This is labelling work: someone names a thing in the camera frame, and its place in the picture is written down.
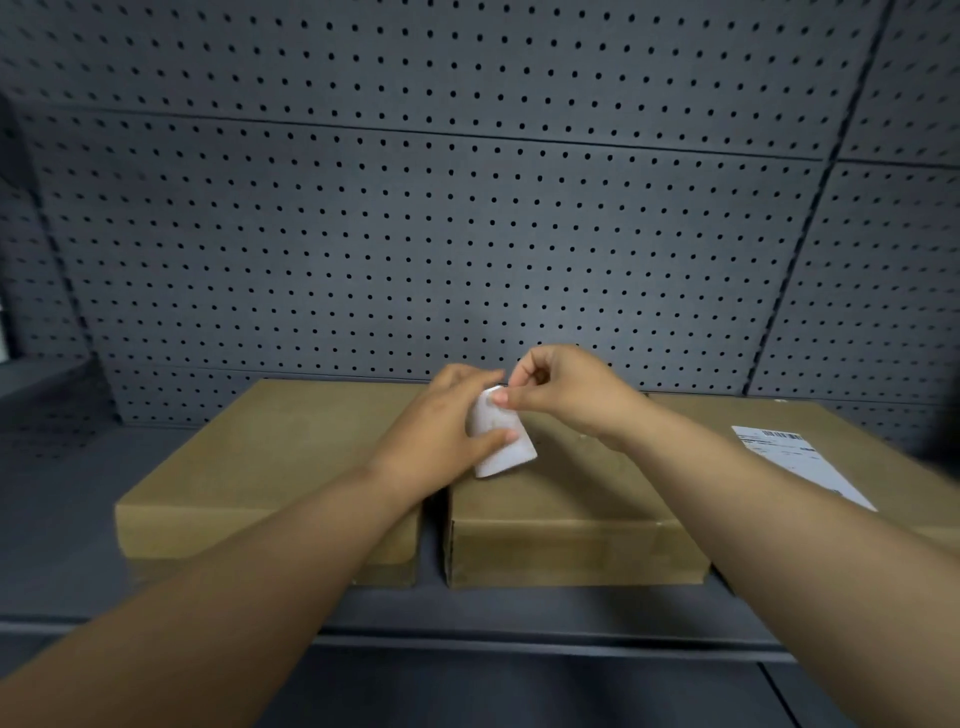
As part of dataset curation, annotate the person's left hand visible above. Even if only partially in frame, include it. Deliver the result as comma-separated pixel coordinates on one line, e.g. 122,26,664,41
367,363,519,511

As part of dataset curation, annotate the grey pegboard back panel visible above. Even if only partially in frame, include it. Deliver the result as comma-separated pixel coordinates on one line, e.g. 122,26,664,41
0,0,960,459

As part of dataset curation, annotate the person's left forearm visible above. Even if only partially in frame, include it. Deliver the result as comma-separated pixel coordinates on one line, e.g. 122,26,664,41
0,464,421,728

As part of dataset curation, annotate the white barcode label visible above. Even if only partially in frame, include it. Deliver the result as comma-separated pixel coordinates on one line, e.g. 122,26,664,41
466,383,540,480
731,424,879,514

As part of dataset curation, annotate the brown cardboard box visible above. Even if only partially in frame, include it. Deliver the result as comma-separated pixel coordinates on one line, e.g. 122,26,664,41
442,389,740,590
113,378,436,589
644,393,960,556

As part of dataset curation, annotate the grey metal shelf board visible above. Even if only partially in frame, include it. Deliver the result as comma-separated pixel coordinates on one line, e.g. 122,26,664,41
0,423,796,665
0,637,796,728
0,356,114,433

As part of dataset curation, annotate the person's right forearm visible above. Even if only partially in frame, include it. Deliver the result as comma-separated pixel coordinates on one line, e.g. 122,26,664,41
611,404,960,728

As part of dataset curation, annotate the person's right hand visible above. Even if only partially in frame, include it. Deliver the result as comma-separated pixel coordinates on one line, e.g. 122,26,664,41
491,344,654,451

